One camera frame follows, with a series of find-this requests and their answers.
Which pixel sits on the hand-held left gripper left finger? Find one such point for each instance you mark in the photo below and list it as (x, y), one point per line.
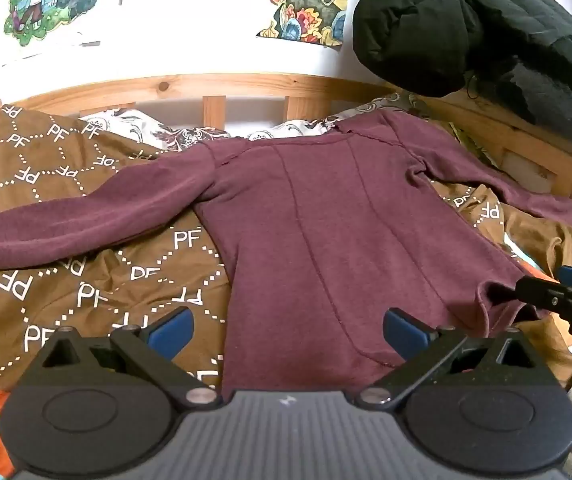
(171, 331)

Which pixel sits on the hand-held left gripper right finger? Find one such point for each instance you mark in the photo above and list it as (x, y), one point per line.
(406, 332)

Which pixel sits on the maroon long-sleeve sweater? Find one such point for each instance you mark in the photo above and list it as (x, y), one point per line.
(346, 220)

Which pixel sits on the brown printed blanket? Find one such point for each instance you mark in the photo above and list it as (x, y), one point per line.
(65, 270)

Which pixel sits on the yellow-green cloth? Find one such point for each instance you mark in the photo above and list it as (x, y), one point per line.
(471, 145)

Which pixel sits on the black puffer jacket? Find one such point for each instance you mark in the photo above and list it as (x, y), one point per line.
(466, 20)

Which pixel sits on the colourful landscape wall poster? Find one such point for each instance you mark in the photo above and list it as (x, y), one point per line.
(306, 5)

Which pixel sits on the blond cartoon character wall poster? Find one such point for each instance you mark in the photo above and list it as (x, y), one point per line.
(50, 0)

